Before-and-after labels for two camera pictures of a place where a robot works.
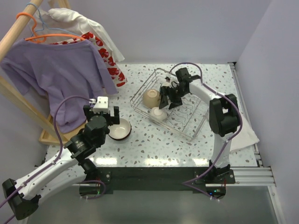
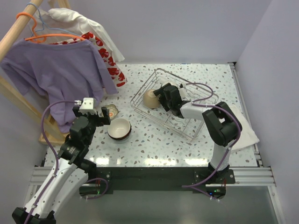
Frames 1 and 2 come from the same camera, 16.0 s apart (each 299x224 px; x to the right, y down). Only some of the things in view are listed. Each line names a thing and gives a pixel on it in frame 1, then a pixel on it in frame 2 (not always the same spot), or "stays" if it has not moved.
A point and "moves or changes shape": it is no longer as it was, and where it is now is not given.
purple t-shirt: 53,70 stays
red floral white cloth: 117,77 stays
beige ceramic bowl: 151,98 stays
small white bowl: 159,115 moves or changes shape
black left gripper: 114,114 → 92,117
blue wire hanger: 43,24 stays
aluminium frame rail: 252,176 stays
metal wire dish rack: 187,119 stays
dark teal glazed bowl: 121,131 → 122,141
